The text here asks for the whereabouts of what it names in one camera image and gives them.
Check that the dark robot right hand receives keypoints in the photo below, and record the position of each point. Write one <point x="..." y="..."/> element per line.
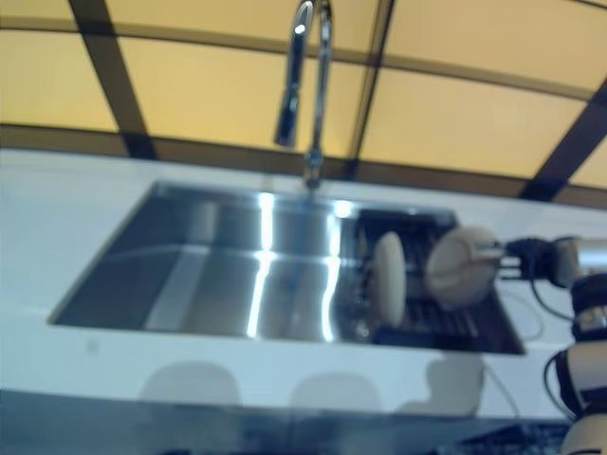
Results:
<point x="526" y="258"/>

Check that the chrome gooseneck faucet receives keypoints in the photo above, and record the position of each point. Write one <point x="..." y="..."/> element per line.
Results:
<point x="322" y="71"/>

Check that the beige round bowl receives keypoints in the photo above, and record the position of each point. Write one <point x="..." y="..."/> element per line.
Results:
<point x="455" y="270"/>

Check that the black dish drying rack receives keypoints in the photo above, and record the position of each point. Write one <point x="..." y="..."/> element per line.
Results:
<point x="441" y="327"/>

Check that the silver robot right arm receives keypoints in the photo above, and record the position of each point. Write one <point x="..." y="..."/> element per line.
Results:
<point x="588" y="256"/>

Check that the yellow window dark frame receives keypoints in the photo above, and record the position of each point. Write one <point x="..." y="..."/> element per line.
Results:
<point x="213" y="85"/>

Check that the stainless steel sink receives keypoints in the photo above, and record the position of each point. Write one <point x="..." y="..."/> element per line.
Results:
<point x="213" y="284"/>

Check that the white glossy cabinet front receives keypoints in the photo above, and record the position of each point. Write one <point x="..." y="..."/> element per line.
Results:
<point x="118" y="422"/>

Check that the beige plate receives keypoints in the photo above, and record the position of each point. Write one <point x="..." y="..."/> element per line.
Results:
<point x="390" y="279"/>

